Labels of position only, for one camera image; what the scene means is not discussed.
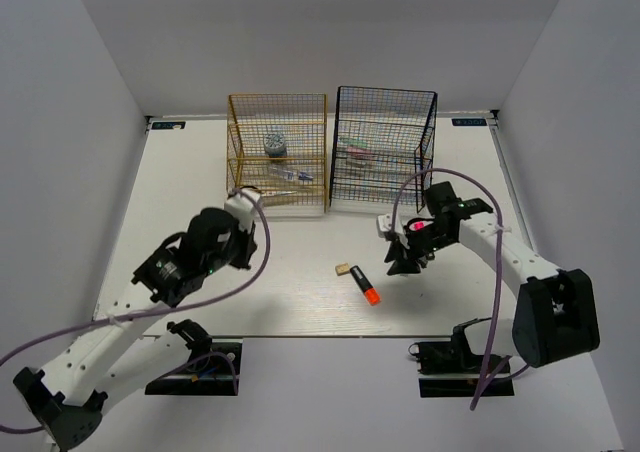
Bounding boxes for pink black highlighter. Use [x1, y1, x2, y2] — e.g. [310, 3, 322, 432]
[408, 220, 428, 231]

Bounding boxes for black handled scissors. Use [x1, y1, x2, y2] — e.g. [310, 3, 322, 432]
[246, 186, 296, 199]

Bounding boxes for small beige eraser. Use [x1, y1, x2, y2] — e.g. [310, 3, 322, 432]
[335, 263, 350, 276]

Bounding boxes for round blue white tape tin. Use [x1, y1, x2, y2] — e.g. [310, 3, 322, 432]
[263, 132, 287, 159]

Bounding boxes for pink correction tape dispenser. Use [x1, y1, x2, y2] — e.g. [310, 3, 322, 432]
[346, 145, 372, 156]

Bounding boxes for green correction tape dispenser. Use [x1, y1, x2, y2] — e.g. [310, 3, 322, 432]
[339, 137, 368, 149]

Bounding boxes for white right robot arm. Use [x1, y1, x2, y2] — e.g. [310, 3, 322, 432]
[376, 182, 600, 371]

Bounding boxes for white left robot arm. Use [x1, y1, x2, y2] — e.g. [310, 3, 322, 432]
[13, 196, 266, 451]

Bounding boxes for orange black highlighter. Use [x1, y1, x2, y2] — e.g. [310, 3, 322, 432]
[349, 265, 380, 306]

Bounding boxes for left blue table label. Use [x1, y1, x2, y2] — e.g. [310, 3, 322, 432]
[151, 121, 186, 130]

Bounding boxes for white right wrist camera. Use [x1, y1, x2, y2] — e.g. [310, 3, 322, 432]
[376, 214, 404, 242]

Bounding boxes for black wire mesh basket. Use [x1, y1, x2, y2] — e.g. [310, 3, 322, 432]
[328, 85, 438, 211]

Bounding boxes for gold wire mesh basket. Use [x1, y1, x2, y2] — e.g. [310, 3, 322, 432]
[226, 93, 328, 215]

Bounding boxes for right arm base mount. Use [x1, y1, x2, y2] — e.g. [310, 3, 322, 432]
[408, 340, 483, 399]

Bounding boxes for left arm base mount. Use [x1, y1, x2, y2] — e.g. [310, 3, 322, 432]
[144, 340, 243, 397]

